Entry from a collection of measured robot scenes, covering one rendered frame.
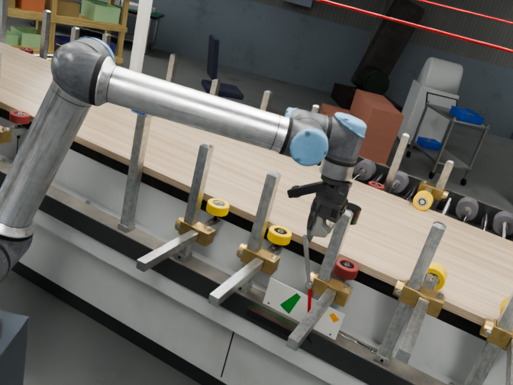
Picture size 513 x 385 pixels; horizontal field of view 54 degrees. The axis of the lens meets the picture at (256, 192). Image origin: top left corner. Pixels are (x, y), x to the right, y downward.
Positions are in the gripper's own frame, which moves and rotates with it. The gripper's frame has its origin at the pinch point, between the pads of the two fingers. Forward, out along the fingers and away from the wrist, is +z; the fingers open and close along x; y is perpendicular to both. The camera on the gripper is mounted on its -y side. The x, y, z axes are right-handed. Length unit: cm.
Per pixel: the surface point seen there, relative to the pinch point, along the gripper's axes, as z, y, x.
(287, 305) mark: 28.1, -1.5, 5.3
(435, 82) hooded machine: 4, -52, 627
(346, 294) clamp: 15.3, 14.9, 5.4
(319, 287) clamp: 17.0, 6.6, 5.4
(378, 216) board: 12, 8, 68
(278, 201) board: 11, -26, 42
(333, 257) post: 6.1, 7.6, 6.1
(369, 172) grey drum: 21, -16, 155
